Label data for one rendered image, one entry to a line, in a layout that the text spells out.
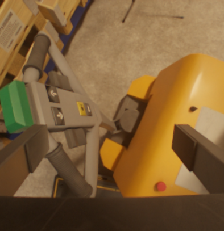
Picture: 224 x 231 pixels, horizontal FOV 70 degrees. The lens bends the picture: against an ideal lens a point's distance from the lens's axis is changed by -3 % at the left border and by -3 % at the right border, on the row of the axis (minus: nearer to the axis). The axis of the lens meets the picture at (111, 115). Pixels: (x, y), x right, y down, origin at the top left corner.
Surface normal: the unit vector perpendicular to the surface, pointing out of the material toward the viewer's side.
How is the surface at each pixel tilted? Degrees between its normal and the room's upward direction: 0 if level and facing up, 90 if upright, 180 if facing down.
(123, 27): 0
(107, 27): 0
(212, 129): 0
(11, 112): 16
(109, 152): 22
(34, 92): 33
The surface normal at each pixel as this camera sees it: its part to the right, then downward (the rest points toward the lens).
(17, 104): 0.52, -0.30
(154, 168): -0.31, -0.22
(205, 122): -0.09, -0.13
